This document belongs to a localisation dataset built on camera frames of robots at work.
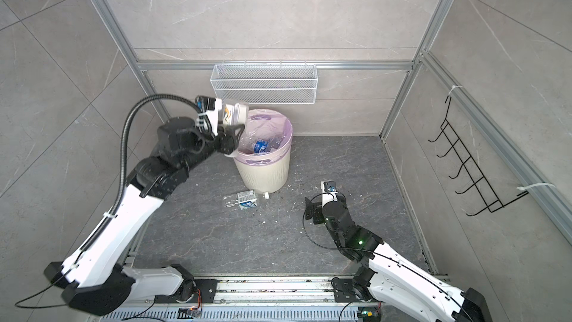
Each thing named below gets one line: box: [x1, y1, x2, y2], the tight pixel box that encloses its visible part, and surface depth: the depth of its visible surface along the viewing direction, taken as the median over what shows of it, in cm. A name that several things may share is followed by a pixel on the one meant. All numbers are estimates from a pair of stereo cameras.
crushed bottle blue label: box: [251, 140, 269, 155], surface depth 92 cm
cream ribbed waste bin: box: [233, 108, 294, 194], surface depth 88 cm
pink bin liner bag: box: [233, 108, 294, 167], surface depth 90 cm
